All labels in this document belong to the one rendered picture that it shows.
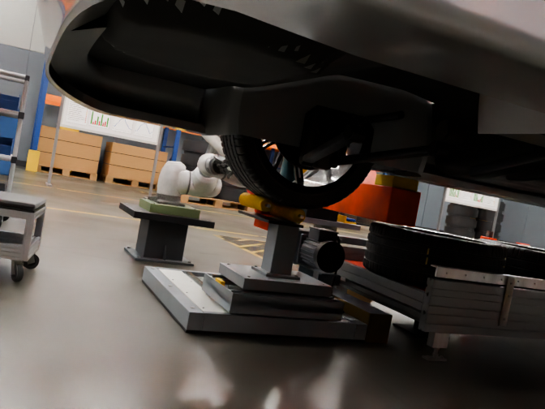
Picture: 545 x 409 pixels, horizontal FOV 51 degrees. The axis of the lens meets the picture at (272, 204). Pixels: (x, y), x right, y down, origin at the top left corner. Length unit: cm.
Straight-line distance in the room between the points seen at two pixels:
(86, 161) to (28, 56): 266
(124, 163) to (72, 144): 108
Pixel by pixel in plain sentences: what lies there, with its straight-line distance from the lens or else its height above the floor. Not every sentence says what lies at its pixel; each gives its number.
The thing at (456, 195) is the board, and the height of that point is 101.
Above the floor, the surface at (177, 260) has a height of 2.
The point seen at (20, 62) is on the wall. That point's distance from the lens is 1325.
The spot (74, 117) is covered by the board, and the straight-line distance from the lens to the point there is 865.
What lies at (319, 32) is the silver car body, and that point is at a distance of 54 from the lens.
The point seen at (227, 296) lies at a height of 14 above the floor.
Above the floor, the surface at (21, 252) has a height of 13.
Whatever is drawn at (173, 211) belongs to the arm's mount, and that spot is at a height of 32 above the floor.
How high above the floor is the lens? 60
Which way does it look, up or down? 2 degrees down
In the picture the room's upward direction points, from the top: 10 degrees clockwise
